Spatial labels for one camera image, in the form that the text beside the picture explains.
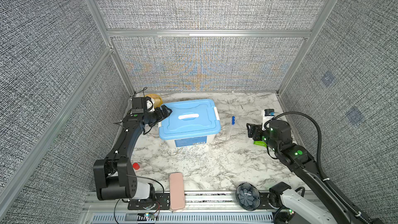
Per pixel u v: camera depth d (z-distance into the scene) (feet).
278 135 1.77
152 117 2.35
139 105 2.17
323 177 1.47
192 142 2.85
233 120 2.80
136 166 2.72
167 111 2.51
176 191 2.51
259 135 2.14
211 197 2.48
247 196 2.44
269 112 2.06
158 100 3.52
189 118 2.76
